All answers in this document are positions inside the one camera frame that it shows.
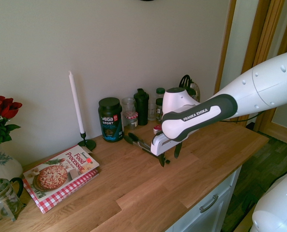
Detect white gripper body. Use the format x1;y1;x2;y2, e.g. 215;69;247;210
151;133;182;156

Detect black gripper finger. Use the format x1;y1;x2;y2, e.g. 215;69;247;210
157;153;166;168
174;142;183;160

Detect black and steel kitchen tongs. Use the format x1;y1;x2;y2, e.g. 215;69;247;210
123;132;171;163

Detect black candle holder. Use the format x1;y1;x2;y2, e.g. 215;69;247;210
78;131;97;151

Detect small clear drinking glass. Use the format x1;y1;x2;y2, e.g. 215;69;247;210
148;102;157;122

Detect short dark-lid spice jar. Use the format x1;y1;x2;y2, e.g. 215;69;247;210
155;98;165;123

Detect jar with red checked lid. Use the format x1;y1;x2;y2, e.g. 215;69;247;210
123;112;139;130

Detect black shaker bottle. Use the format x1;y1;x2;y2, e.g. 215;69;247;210
133;88;150;127

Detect clear empty glass jar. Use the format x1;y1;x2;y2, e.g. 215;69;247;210
121;97;137;115

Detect dark Vega Sport protein tub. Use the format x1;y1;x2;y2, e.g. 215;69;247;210
98;97;125;143

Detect black slotted spatula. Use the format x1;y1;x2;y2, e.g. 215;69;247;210
179;74;193;90

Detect white kitchen cabinet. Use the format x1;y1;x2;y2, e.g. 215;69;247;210
166;166;242;232

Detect tall white candle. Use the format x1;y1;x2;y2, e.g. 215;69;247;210
68;70;86;134

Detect Food Processor cookbook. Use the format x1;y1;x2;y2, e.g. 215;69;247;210
23;145;101;202

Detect red checked cookbook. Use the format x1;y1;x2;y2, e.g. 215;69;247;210
22;168;100;215

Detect white vase with blue flowers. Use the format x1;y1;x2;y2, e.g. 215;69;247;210
0;141;24;184

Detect glass French press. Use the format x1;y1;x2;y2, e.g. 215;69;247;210
0;177;28;222

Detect red rose bunch with leaves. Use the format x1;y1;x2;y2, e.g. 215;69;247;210
0;95;23;145

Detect silver drawer handle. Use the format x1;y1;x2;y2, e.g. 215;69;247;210
199;194;219;214

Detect wooden door frame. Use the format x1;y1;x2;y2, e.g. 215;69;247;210
214;0;287;136

